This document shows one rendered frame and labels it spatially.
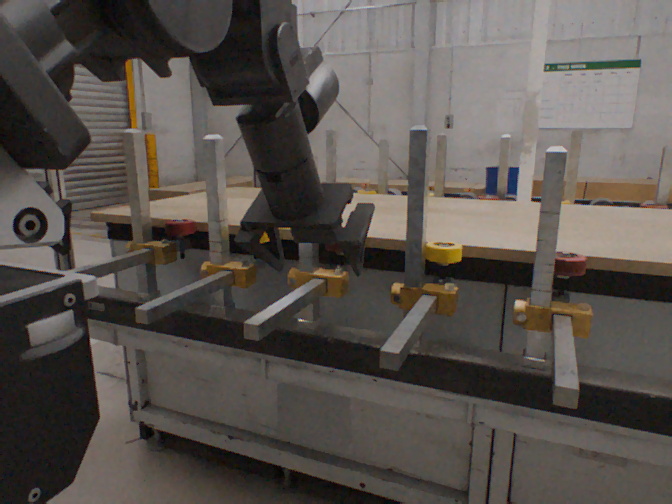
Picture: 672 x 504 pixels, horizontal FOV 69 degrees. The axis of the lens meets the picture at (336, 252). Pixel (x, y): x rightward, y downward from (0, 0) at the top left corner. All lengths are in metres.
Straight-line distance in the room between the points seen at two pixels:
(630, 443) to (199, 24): 1.06
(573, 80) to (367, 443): 7.10
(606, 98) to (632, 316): 6.99
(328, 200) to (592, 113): 7.70
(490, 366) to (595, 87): 7.26
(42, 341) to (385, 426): 1.22
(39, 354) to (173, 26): 0.24
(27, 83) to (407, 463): 1.45
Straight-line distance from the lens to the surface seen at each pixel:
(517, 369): 1.05
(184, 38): 0.29
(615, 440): 1.16
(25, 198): 0.25
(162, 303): 1.04
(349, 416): 1.54
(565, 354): 0.85
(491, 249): 1.16
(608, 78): 8.16
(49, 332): 0.41
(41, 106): 0.22
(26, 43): 0.24
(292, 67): 0.41
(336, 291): 1.09
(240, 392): 1.71
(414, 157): 0.99
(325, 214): 0.47
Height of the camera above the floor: 1.16
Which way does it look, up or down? 14 degrees down
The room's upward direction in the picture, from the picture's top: straight up
